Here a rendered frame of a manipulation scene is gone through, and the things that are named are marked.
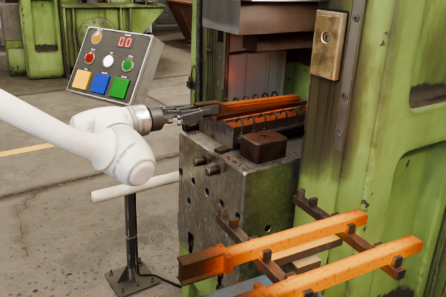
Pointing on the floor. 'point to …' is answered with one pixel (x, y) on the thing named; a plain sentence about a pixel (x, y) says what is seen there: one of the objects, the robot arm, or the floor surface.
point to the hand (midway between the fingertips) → (207, 109)
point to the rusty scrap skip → (182, 14)
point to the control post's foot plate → (135, 286)
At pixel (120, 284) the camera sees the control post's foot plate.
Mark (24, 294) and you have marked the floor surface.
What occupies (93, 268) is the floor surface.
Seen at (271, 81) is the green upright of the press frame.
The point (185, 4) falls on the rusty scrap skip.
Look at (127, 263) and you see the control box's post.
